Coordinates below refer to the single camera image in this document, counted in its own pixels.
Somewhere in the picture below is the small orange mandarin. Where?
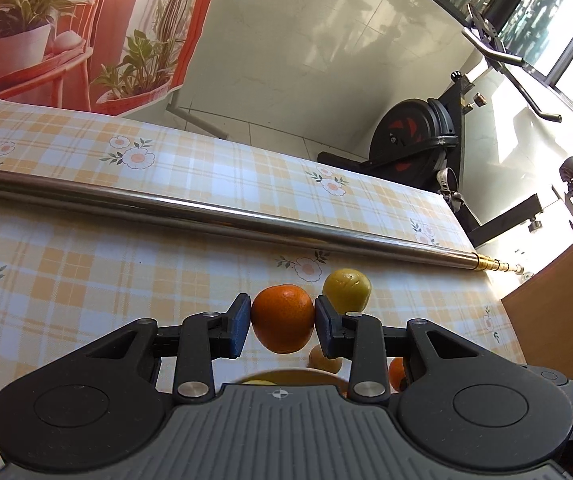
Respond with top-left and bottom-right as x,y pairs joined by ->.
388,356 -> 408,394

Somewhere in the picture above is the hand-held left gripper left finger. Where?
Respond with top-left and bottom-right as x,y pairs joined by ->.
84,292 -> 252,404

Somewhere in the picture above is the tan round fruit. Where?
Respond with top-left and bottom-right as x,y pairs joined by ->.
309,345 -> 344,375

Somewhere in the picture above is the brown wooden board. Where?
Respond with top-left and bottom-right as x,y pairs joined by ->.
500,232 -> 573,382

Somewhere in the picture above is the yellow checked floral tablecloth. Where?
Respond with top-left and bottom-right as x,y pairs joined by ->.
0,95 -> 527,467

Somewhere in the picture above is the grey backdrop stand leg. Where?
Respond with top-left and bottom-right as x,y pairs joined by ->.
165,85 -> 230,140

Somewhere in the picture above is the black exercise bike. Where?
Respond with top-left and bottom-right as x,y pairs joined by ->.
317,2 -> 573,249

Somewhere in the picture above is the yellow fruit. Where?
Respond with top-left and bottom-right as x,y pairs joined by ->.
239,367 -> 350,397

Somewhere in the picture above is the potted plants backdrop poster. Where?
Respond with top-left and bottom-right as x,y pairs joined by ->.
0,0 -> 228,119

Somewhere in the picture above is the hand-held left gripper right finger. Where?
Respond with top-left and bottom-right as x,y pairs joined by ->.
314,294 -> 475,404

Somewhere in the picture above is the long steel pole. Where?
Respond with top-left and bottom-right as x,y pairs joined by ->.
0,166 -> 525,276

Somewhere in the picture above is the dark-framed window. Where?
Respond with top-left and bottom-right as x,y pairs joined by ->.
374,0 -> 573,137

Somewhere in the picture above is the yellow-green lemon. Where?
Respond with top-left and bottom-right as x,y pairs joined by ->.
322,268 -> 372,314

